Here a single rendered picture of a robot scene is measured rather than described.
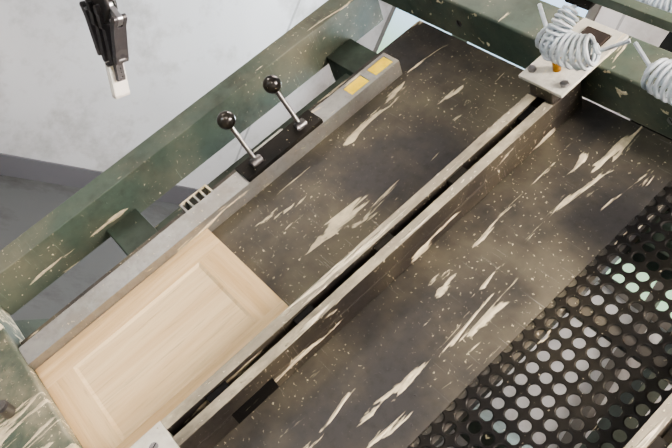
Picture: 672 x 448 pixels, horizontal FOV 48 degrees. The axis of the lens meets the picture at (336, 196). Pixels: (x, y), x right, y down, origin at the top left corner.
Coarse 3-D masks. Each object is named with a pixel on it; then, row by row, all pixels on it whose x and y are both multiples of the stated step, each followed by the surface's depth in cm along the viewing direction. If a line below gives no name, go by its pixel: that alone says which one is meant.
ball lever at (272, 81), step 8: (264, 80) 152; (272, 80) 151; (280, 80) 153; (264, 88) 152; (272, 88) 151; (280, 88) 153; (280, 96) 153; (288, 104) 154; (296, 120) 155; (304, 120) 156; (296, 128) 155
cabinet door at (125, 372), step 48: (192, 240) 149; (144, 288) 144; (192, 288) 142; (240, 288) 138; (96, 336) 140; (144, 336) 138; (192, 336) 135; (240, 336) 132; (48, 384) 136; (96, 384) 134; (144, 384) 131; (192, 384) 128; (96, 432) 127; (144, 432) 125
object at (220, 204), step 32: (352, 96) 159; (320, 128) 157; (288, 160) 155; (224, 192) 152; (256, 192) 154; (192, 224) 148; (160, 256) 146; (96, 288) 145; (128, 288) 144; (64, 320) 142; (32, 352) 139
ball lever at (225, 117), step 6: (222, 114) 148; (228, 114) 148; (222, 120) 148; (228, 120) 148; (234, 120) 149; (222, 126) 148; (228, 126) 148; (234, 132) 150; (240, 138) 151; (246, 144) 152; (246, 150) 152; (252, 156) 152; (258, 156) 152; (252, 162) 152; (258, 162) 152
